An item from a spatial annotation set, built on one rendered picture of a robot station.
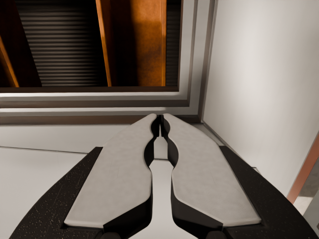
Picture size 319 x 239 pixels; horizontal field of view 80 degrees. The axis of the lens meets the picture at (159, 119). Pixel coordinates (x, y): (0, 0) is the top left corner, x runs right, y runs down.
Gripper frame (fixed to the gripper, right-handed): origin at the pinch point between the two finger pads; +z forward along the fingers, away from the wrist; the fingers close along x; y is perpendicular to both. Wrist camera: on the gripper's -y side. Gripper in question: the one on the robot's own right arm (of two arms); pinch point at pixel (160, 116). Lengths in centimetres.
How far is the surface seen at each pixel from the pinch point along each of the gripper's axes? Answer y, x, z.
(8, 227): 13.5, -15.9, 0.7
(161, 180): 6.8, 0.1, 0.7
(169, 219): 12.4, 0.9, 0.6
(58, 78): 7.6, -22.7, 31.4
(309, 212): 141, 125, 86
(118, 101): 0.4, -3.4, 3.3
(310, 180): 26.8, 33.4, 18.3
